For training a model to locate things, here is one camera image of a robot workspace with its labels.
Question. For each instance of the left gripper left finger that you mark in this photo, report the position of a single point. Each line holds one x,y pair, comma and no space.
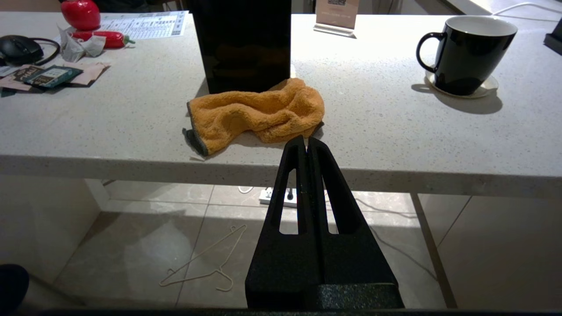
281,263

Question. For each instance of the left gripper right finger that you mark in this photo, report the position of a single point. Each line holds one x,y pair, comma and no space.
351,263

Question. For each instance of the white power strip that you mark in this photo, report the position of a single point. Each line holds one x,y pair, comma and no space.
266,196

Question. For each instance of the orange cloth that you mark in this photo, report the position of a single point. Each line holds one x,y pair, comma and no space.
263,109

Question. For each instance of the black tissue box white lid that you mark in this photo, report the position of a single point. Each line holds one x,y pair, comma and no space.
241,44

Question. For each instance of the black mug white inside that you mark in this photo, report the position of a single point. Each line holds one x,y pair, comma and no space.
470,57

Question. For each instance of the QR code table sign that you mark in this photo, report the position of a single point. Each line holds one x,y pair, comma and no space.
336,13

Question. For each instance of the printed paper sheet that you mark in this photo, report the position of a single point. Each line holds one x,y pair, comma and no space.
149,24

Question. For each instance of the red chili pepper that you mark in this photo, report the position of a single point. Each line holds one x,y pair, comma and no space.
112,38

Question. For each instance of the dark green sachet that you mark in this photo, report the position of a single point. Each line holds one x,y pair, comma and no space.
52,75

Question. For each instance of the crumpled white wrapper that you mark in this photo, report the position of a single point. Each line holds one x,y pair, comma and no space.
72,48

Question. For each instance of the red tomato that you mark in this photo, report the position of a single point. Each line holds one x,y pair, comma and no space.
81,13

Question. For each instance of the brown printed sachet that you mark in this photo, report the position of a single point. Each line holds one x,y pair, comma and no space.
15,78

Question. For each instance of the black computer mouse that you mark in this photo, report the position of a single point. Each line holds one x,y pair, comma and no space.
17,48

